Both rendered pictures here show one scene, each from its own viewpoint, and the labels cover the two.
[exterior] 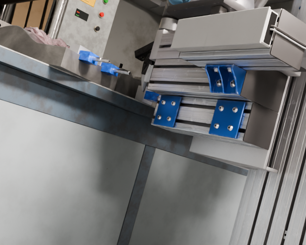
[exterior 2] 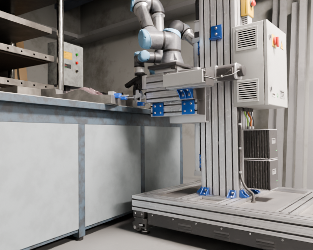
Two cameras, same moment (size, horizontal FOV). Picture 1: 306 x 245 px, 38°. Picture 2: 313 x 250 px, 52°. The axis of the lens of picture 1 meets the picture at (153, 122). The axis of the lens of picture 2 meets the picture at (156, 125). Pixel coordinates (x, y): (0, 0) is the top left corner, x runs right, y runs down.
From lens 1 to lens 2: 0.96 m
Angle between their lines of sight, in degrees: 17
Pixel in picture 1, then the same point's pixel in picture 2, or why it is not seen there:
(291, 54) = (210, 81)
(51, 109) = (106, 122)
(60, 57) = (110, 99)
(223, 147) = (185, 117)
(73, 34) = (66, 78)
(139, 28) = not seen: hidden behind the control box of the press
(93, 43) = (77, 79)
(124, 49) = not seen: hidden behind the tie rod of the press
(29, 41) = (90, 95)
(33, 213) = (111, 169)
